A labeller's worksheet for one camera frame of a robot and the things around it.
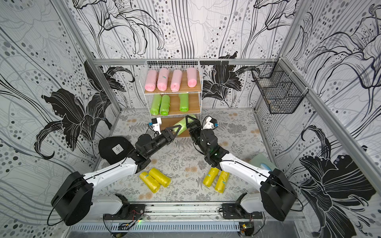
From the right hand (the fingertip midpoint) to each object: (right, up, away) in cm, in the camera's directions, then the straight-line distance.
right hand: (188, 119), depth 73 cm
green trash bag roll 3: (-3, +10, +10) cm, 15 cm away
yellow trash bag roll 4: (+19, -32, +7) cm, 38 cm away
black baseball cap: (-46, -18, +15) cm, 51 cm away
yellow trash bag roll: (-19, -36, +5) cm, 41 cm away
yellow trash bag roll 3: (+12, -32, +7) cm, 35 cm away
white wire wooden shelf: (+3, +17, +20) cm, 26 cm away
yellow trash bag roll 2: (-15, -33, +7) cm, 37 cm away
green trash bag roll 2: (-14, +9, +10) cm, 19 cm away
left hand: (-3, -5, 0) cm, 6 cm away
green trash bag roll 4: (-2, -2, -2) cm, 4 cm away
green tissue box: (+41, -23, +7) cm, 47 cm away
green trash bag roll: (-19, +9, +10) cm, 24 cm away
